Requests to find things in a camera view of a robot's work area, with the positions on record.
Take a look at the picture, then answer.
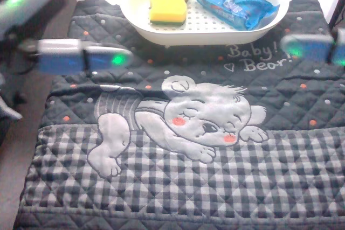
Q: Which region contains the yellow and green sponge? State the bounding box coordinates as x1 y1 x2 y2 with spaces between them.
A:
147 0 191 25

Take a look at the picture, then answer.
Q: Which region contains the blue wet wipes pack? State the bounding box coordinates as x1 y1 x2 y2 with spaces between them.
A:
193 0 281 31

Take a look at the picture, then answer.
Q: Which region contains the white perforated plastic basin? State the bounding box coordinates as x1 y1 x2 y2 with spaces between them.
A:
118 0 291 47

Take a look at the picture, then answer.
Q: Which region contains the grey bear print quilt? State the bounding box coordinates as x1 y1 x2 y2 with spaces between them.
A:
13 0 345 230

